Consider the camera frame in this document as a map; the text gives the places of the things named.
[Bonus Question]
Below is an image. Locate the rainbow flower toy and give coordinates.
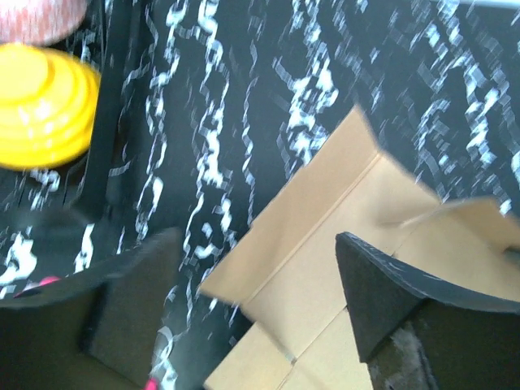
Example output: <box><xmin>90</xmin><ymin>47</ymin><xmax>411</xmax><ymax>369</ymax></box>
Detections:
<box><xmin>143</xmin><ymin>377</ymin><xmax>160</xmax><ymax>390</ymax></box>

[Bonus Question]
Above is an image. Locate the pink flower toy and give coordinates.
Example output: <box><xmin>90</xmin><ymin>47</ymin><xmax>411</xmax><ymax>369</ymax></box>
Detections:
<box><xmin>24</xmin><ymin>276</ymin><xmax>59</xmax><ymax>292</ymax></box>

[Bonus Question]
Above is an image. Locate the brown cardboard box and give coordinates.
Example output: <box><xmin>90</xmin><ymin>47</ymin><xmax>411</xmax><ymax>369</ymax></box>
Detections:
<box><xmin>201</xmin><ymin>108</ymin><xmax>519</xmax><ymax>389</ymax></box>

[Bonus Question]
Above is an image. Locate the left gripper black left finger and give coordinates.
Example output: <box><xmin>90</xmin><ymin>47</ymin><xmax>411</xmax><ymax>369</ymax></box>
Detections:
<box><xmin>1</xmin><ymin>227</ymin><xmax>181</xmax><ymax>389</ymax></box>

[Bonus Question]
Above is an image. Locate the yellow ribbed bowl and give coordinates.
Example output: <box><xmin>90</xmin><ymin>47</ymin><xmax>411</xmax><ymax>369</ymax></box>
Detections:
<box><xmin>1</xmin><ymin>44</ymin><xmax>101</xmax><ymax>171</ymax></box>

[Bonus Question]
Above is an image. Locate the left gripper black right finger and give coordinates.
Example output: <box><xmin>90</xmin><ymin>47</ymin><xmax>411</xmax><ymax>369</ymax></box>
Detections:
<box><xmin>336</xmin><ymin>232</ymin><xmax>519</xmax><ymax>389</ymax></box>

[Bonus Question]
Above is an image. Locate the pink patterned bowl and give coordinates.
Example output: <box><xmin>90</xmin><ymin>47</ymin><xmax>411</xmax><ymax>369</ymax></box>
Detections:
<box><xmin>1</xmin><ymin>0</ymin><xmax>89</xmax><ymax>46</ymax></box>

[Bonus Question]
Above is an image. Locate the black tray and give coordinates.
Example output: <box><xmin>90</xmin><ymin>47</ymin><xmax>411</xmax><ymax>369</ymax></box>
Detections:
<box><xmin>59</xmin><ymin>1</ymin><xmax>143</xmax><ymax>224</ymax></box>

